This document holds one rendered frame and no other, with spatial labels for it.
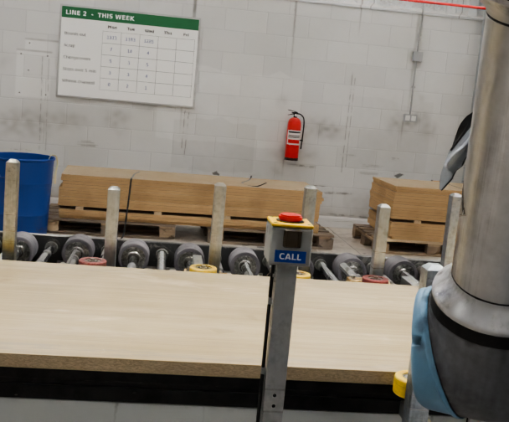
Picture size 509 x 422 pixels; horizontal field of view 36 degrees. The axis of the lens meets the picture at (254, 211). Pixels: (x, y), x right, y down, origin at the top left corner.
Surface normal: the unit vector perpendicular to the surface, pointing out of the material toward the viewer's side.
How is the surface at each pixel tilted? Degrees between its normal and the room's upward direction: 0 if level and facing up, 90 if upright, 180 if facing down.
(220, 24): 90
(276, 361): 90
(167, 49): 90
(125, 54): 90
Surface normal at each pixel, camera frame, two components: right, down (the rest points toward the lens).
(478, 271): -0.70, 0.38
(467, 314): -0.51, -0.31
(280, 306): 0.11, 0.16
